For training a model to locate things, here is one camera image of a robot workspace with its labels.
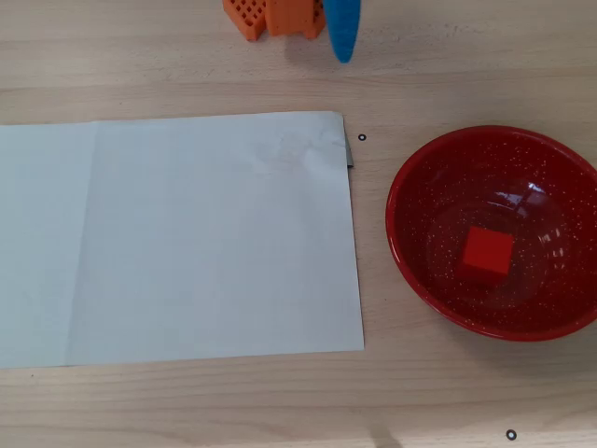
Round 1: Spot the red speckled bowl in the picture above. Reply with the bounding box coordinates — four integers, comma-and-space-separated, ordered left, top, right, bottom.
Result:
384, 124, 597, 343

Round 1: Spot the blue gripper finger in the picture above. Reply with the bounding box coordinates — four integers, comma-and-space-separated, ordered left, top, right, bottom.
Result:
322, 0, 363, 64

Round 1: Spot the red cube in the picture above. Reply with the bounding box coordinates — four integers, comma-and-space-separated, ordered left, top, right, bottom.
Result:
454, 226, 516, 286

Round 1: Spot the orange robot base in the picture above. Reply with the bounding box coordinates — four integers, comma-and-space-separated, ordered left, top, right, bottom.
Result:
222, 0, 326, 43

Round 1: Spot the white paper sheet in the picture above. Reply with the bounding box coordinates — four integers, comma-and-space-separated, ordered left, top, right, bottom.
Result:
0, 110, 366, 371

